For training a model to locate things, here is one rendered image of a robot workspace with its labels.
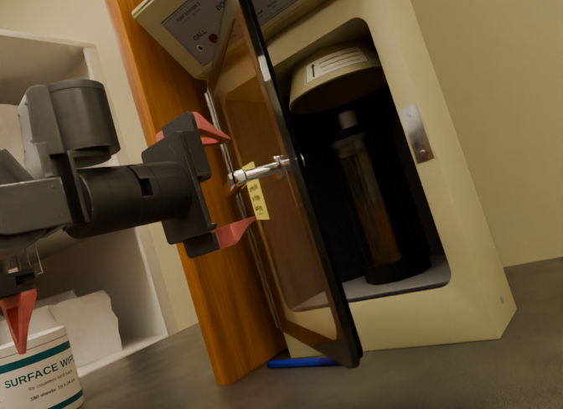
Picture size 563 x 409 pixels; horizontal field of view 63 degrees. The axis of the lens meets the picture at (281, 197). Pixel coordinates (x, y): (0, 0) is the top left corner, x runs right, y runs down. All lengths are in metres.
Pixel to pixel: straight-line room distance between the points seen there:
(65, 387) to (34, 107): 0.65
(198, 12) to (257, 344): 0.52
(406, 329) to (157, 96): 0.51
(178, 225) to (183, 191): 0.04
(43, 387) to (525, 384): 0.76
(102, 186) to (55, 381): 0.61
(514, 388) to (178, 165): 0.37
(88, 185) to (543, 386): 0.42
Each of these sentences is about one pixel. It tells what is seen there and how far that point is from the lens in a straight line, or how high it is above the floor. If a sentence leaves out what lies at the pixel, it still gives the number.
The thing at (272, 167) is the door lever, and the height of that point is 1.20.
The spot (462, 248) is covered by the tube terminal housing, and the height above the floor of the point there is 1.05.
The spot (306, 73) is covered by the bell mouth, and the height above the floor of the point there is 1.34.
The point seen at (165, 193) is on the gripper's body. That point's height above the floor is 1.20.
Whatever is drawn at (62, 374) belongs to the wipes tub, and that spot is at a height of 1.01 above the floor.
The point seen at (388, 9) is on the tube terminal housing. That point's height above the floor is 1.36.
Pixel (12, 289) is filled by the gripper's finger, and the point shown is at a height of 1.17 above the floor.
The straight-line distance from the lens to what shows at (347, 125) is 0.73.
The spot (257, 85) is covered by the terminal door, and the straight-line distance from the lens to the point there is 0.48.
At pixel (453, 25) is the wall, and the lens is 1.04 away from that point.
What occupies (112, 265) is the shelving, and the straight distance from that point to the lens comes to 1.88.
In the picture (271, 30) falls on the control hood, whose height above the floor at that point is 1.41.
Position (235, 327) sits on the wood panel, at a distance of 0.75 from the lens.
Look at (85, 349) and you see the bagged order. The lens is 1.65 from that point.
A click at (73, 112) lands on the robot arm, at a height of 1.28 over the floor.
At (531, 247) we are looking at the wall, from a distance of 1.02.
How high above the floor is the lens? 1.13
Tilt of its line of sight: 4 degrees up
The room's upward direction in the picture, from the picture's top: 17 degrees counter-clockwise
